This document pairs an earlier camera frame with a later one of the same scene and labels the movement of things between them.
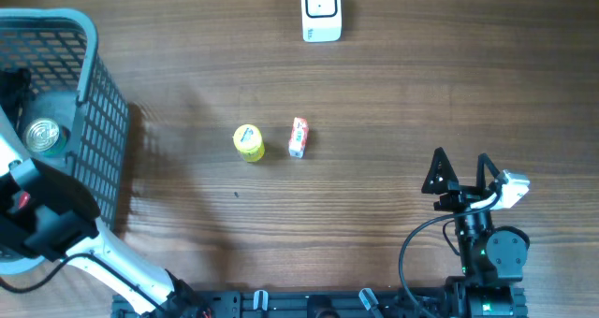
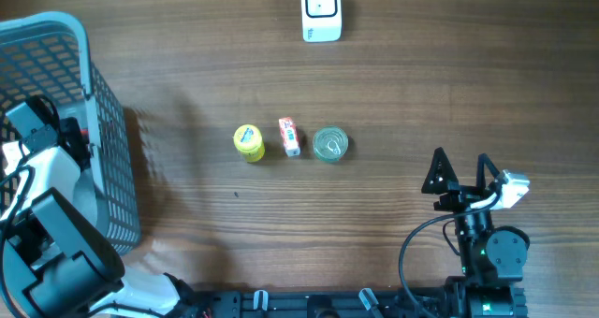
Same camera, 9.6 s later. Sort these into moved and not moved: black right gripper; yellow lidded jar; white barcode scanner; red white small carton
Moved: red white small carton
Not moved: black right gripper; yellow lidded jar; white barcode scanner
